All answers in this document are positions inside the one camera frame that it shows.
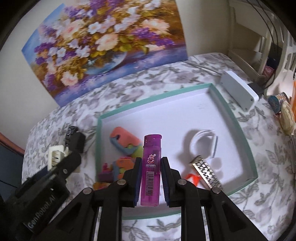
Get black charger cube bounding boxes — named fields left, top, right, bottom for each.
left=69, top=132, right=86, bottom=154

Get orange booklet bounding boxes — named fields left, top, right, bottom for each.
left=290, top=81, right=296, bottom=118

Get wrapped candy snacks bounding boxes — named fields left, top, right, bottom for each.
left=268, top=92, right=295, bottom=136

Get black toy car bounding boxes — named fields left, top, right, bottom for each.
left=65, top=126, right=78, bottom=146

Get teal white tray box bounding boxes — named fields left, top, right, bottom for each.
left=95, top=82, right=258, bottom=220

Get red white glue bottle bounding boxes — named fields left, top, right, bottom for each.
left=185, top=173, right=202, bottom=187

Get pink smart watch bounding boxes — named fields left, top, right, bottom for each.
left=98, top=163, right=115, bottom=183

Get floral patterned table cloth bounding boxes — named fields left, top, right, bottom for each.
left=22, top=53, right=295, bottom=240

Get blue orange toy cleaver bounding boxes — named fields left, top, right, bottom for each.
left=112, top=157, right=135, bottom=181

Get flower painting canvas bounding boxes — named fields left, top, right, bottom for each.
left=22, top=1, right=188, bottom=106

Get purple lighter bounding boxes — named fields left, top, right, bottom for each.
left=140, top=134, right=162, bottom=206

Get white rectangular device box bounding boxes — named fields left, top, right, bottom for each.
left=220, top=71, right=259, bottom=112

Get cream hair claw clip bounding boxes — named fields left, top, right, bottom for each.
left=47, top=145, right=69, bottom=171

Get white shelf unit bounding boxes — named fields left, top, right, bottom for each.
left=228, top=1, right=295, bottom=96

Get white smart watch band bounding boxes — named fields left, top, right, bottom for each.
left=189, top=130, right=218, bottom=159

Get gold black patterned lighter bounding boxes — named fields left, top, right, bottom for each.
left=190, top=155, right=223, bottom=190

